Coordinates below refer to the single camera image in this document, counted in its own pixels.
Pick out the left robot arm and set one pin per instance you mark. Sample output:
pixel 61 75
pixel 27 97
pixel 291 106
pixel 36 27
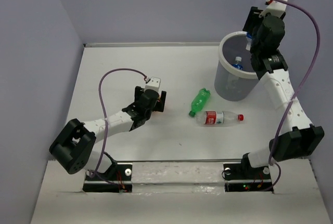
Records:
pixel 73 147

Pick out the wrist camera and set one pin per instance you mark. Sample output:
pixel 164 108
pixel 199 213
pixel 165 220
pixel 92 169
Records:
pixel 274 8
pixel 152 83

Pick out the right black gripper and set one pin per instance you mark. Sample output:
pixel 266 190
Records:
pixel 252 18

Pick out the green plastic bottle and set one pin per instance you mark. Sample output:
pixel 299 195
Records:
pixel 199 101

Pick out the grey bin with white rim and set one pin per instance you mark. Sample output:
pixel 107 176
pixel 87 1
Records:
pixel 230 83

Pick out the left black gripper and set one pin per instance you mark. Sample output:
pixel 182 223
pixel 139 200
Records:
pixel 138 91

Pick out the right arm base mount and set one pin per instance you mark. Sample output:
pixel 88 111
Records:
pixel 254 180

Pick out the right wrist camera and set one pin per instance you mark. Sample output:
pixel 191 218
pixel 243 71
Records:
pixel 274 8

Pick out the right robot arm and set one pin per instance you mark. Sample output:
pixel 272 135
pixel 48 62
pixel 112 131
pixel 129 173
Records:
pixel 296 135

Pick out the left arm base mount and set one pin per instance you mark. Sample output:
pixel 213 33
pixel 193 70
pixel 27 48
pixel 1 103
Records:
pixel 117 181

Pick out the large blue-label clear bottle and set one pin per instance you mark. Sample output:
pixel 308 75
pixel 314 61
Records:
pixel 238 63

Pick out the red-label clear bottle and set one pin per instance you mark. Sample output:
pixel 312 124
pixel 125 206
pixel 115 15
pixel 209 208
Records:
pixel 218 118

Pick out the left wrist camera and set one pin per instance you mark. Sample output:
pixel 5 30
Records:
pixel 152 83

